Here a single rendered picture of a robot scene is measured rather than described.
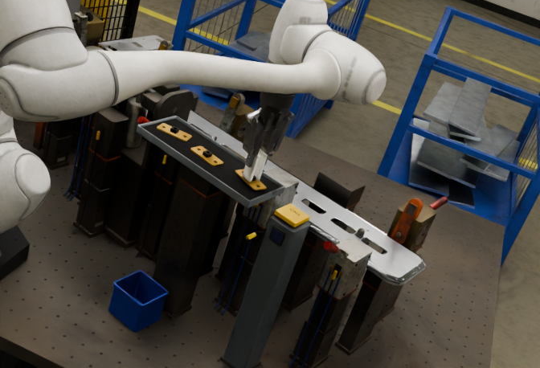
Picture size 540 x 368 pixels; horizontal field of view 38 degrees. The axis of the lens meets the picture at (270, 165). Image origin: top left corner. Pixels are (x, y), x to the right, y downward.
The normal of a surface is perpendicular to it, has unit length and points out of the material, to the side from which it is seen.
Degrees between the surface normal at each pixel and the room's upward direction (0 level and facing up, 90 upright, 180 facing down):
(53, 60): 51
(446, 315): 0
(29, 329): 0
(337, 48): 16
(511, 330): 0
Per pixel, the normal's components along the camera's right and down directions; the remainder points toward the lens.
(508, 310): 0.28, -0.84
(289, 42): -0.64, 0.16
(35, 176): 0.84, -0.28
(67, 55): 0.66, -0.20
